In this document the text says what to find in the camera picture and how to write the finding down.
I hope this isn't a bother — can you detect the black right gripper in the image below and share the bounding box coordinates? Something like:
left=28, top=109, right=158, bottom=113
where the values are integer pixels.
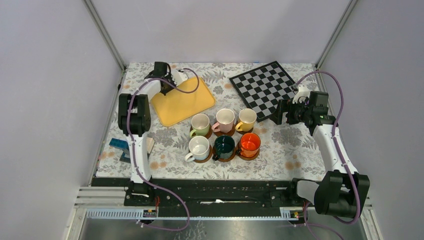
left=269, top=98, right=312, bottom=126

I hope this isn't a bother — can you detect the yellow plastic tray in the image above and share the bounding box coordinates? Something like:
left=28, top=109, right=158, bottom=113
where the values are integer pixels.
left=150, top=78, right=216, bottom=127

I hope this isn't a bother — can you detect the black and white chessboard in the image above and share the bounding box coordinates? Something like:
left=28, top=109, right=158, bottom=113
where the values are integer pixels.
left=229, top=61, right=295, bottom=123

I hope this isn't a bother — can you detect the cream yellow mug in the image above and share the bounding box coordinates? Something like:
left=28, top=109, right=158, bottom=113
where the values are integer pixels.
left=235, top=108, right=257, bottom=132

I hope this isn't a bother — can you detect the pink mug back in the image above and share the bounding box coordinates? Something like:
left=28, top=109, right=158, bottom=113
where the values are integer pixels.
left=189, top=113, right=210, bottom=138

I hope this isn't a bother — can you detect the pink mug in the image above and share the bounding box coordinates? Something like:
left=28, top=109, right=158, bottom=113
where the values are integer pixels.
left=189, top=113, right=210, bottom=138
left=211, top=108, right=235, bottom=133

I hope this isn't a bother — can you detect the orange cup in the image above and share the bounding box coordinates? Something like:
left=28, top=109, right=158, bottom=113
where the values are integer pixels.
left=236, top=133, right=261, bottom=157

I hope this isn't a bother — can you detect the dark walnut wooden coaster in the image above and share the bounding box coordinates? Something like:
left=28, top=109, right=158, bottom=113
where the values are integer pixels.
left=235, top=127, right=254, bottom=135

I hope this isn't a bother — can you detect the pink mug front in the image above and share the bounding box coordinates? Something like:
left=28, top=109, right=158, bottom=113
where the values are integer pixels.
left=211, top=108, right=235, bottom=133

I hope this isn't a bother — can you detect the brown coaster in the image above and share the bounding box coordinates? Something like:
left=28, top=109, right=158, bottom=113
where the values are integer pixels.
left=194, top=146, right=213, bottom=163
left=189, top=125, right=213, bottom=139
left=214, top=128, right=236, bottom=137
left=236, top=151, right=260, bottom=161
left=212, top=147, right=236, bottom=163

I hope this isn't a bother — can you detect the white mug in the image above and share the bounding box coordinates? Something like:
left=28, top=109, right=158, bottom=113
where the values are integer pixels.
left=184, top=136, right=210, bottom=162

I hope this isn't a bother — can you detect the dark green mug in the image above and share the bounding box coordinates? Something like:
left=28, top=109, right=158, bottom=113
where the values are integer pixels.
left=213, top=135, right=236, bottom=159

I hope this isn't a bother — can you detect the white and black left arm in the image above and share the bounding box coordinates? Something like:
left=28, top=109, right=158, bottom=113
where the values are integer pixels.
left=117, top=61, right=176, bottom=184

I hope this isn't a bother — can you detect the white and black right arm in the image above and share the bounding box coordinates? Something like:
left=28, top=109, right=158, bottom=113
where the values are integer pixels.
left=270, top=91, right=370, bottom=224

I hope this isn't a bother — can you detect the beige building block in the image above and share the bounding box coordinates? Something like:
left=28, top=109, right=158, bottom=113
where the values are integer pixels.
left=146, top=137, right=155, bottom=154

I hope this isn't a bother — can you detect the blue building block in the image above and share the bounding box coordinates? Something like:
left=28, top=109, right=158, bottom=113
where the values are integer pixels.
left=109, top=138, right=130, bottom=155

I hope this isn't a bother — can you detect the floral patterned tablecloth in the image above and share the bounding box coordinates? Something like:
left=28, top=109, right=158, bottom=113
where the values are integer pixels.
left=95, top=63, right=325, bottom=181

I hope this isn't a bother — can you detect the grey building block baseplate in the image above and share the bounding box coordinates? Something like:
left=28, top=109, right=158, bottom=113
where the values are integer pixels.
left=119, top=152, right=131, bottom=164

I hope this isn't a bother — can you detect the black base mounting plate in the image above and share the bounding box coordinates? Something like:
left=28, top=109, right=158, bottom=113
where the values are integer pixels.
left=91, top=177, right=306, bottom=218

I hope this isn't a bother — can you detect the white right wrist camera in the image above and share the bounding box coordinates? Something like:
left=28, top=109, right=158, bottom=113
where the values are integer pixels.
left=292, top=84, right=311, bottom=104

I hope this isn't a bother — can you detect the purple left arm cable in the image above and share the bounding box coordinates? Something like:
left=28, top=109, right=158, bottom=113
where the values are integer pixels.
left=126, top=67, right=201, bottom=232

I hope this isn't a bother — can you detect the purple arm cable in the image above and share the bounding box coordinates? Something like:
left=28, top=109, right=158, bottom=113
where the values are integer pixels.
left=293, top=70, right=362, bottom=240
left=126, top=67, right=201, bottom=232

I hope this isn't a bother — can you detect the aluminium frame rail left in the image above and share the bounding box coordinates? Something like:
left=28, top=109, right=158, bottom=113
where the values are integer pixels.
left=82, top=0, right=127, bottom=72

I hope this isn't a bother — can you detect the aluminium frame rail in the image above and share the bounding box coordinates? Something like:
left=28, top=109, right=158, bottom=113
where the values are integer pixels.
left=82, top=0, right=127, bottom=72
left=315, top=0, right=359, bottom=70

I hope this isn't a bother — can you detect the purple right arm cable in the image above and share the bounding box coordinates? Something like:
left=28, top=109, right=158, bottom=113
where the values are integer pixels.
left=293, top=70, right=362, bottom=240

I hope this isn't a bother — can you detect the aluminium frame rail right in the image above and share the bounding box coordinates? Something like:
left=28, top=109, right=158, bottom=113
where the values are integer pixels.
left=315, top=0, right=359, bottom=70

